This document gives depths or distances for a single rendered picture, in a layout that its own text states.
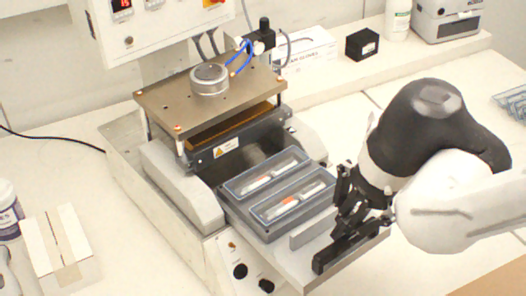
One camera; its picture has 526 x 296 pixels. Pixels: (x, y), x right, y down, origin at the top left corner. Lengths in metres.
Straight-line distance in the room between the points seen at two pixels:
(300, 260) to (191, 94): 0.41
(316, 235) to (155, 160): 0.37
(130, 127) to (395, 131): 0.84
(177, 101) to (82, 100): 0.68
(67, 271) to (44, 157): 0.49
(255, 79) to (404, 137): 0.56
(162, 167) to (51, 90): 0.67
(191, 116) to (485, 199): 0.66
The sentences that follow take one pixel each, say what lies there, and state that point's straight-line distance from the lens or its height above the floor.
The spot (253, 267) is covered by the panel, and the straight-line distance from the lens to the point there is 1.27.
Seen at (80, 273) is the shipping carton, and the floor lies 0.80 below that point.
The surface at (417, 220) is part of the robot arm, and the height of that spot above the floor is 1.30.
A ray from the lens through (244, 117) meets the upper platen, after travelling 1.25.
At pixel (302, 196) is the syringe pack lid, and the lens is 1.15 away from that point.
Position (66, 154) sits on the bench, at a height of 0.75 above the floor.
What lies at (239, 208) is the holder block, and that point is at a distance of 1.15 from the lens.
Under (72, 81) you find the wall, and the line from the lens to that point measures 1.84.
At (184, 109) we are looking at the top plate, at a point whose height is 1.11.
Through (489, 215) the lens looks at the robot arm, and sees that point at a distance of 0.70.
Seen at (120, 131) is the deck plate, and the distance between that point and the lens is 1.48.
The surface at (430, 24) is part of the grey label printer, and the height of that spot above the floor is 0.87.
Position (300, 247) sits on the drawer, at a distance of 1.12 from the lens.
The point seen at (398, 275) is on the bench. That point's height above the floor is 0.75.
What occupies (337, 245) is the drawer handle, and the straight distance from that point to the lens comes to 1.07.
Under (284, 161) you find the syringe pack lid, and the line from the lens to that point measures 1.23.
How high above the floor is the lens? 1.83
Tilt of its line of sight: 41 degrees down
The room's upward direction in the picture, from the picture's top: 3 degrees counter-clockwise
